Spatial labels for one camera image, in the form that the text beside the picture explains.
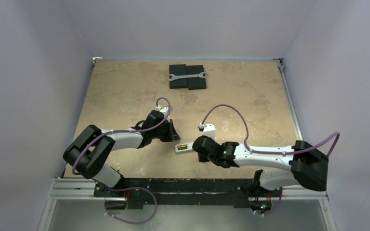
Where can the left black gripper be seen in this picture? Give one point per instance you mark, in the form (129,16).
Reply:
(172,135)

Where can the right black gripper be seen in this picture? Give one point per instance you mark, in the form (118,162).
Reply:
(199,153)

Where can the white remote control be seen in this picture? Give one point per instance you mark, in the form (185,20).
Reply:
(189,145)

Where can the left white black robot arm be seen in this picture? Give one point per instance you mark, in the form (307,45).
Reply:
(88,153)

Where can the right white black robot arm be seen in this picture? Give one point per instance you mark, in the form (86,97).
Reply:
(300,164)

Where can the right black foam block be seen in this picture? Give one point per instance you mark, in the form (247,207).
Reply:
(195,83)

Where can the silver open-end wrench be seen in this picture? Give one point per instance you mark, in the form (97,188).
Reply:
(173,77)

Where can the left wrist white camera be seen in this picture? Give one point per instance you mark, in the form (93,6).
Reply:
(167,110)

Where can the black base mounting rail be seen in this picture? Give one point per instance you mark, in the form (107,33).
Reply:
(239,193)

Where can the right aluminium frame rail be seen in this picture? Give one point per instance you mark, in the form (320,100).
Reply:
(324,202)

